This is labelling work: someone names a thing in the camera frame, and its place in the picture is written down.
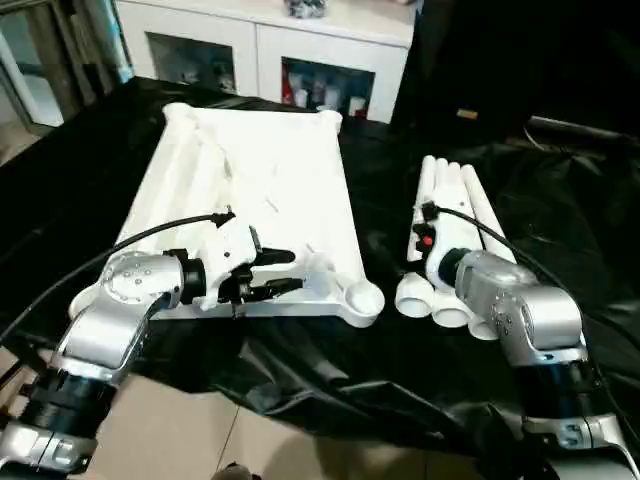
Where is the white plastic table leg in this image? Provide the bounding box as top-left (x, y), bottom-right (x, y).
top-left (395, 155), bottom-right (438, 319)
top-left (446, 160), bottom-right (501, 341)
top-left (430, 158), bottom-right (473, 329)
top-left (460, 164), bottom-right (521, 269)

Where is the white plastic table top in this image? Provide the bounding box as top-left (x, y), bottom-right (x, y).
top-left (70, 102), bottom-right (386, 329)

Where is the black plastic mat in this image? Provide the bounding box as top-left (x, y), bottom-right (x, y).
top-left (0, 78), bottom-right (640, 471)

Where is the red bottle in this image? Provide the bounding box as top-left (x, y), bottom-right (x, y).
top-left (282, 70), bottom-right (299, 107)

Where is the white glass-door cabinet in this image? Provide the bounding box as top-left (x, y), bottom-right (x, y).
top-left (113, 0), bottom-right (416, 126)

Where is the blue patterned object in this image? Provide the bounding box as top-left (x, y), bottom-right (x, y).
top-left (98, 0), bottom-right (134, 86)

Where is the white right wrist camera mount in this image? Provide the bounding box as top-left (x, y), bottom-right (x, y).
top-left (420, 205), bottom-right (466, 291)

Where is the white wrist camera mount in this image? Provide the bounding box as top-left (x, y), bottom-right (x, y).
top-left (185, 213), bottom-right (268, 309)
top-left (420, 205), bottom-right (466, 291)

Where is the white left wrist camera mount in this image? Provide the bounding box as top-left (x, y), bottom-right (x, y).
top-left (185, 213), bottom-right (268, 309)

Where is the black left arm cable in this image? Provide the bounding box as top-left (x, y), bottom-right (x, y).
top-left (0, 210), bottom-right (238, 346)

